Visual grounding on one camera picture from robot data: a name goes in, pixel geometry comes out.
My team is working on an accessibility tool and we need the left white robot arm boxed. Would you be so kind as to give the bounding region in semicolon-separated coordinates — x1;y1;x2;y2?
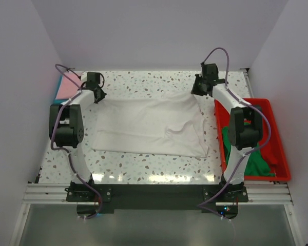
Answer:
49;72;106;201

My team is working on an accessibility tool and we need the green t shirt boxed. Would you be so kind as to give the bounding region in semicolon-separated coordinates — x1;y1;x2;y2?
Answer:
222;126;275;177

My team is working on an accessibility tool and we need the white t shirt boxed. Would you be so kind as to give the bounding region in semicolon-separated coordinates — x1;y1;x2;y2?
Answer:
92;92;208;158

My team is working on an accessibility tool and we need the folded teal t shirt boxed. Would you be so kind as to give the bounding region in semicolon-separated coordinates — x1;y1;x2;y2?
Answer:
53;75;65;104

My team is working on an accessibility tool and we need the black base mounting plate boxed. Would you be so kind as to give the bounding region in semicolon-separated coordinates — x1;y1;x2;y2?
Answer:
65;182;248;215

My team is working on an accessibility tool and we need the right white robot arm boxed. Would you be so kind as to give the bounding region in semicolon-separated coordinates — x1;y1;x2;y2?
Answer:
191;63;263;201

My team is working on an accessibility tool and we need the red plastic bin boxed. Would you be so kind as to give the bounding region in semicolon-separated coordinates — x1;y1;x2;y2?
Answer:
215;98;291;182

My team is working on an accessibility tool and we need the folded pink t shirt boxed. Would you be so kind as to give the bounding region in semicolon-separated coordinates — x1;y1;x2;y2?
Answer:
57;72;82;100

